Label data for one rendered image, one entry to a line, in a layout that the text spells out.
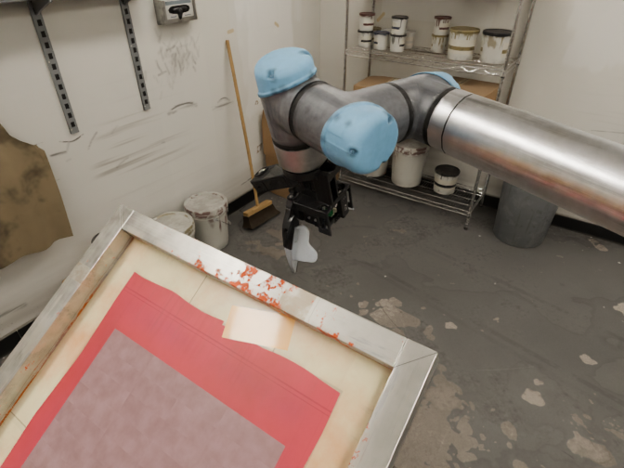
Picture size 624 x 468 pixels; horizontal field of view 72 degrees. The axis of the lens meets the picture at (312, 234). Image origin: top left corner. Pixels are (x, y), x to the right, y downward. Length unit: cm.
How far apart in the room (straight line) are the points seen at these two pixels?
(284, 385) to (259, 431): 6
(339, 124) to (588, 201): 25
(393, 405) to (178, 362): 32
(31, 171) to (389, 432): 237
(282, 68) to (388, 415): 41
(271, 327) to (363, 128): 31
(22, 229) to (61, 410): 198
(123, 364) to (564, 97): 342
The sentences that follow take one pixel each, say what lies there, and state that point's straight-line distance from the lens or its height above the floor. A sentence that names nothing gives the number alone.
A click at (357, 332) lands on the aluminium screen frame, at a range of 54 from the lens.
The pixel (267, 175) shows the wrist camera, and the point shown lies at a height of 163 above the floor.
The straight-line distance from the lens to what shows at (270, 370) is 60.
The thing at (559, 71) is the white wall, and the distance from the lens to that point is 367.
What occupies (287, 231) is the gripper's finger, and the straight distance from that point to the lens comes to 69.
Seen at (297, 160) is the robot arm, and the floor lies 170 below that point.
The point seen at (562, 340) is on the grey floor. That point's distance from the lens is 299.
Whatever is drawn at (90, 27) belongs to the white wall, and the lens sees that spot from 276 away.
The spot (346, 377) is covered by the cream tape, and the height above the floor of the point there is 149.
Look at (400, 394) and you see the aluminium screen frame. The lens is 52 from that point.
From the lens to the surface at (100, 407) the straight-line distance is 74.
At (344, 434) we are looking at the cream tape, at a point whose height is 146.
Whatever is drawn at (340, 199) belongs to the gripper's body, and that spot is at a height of 162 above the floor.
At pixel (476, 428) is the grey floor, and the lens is 240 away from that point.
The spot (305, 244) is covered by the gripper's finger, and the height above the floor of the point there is 154.
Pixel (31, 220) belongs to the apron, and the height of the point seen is 74.
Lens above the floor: 194
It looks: 34 degrees down
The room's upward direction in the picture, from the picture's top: straight up
